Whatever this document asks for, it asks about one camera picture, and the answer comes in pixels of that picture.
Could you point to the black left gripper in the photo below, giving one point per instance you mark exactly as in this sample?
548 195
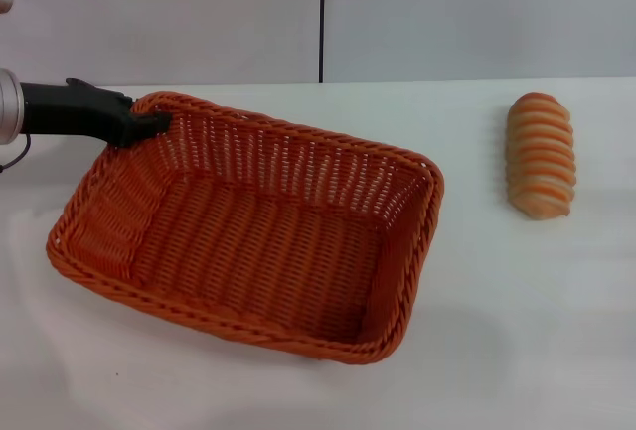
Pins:
64 112

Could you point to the orange woven plastic basket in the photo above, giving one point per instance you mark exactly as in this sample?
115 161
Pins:
258 251

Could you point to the striped orange toy bread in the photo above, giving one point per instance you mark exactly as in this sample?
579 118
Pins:
541 162

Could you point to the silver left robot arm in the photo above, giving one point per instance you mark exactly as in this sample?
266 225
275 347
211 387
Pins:
9 107

